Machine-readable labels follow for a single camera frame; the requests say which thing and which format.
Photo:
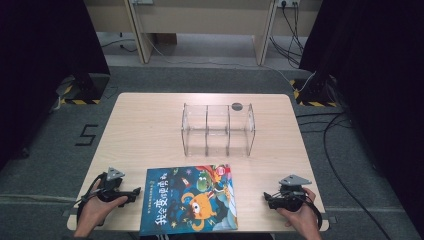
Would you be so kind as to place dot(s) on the person's left hand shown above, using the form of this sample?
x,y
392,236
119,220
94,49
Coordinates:
x,y
96,210

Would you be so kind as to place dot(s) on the black stand base striped tape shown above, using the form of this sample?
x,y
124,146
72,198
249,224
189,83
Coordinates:
x,y
315,93
88,88

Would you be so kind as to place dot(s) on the person's right hand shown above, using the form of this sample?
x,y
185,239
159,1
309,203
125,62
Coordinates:
x,y
301,218

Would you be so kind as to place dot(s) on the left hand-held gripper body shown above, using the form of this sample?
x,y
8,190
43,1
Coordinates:
x,y
111,186

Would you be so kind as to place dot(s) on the grey round table cap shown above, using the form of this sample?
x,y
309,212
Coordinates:
x,y
237,106

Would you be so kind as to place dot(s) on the clear acrylic three-slot rack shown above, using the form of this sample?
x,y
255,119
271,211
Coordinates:
x,y
218,130

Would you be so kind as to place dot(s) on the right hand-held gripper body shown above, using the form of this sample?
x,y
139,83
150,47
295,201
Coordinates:
x,y
291,195

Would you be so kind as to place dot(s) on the white wall power socket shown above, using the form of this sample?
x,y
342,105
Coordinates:
x,y
288,2

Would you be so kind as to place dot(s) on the black tape floor mark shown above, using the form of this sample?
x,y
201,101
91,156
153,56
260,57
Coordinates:
x,y
87,135

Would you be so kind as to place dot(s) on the colourful children's picture book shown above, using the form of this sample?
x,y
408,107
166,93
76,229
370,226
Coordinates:
x,y
186,200

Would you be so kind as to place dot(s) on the beige wooden desk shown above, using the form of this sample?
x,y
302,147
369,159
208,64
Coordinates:
x,y
200,16

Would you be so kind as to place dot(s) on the black curtain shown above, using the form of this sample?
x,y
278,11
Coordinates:
x,y
376,83
40,66

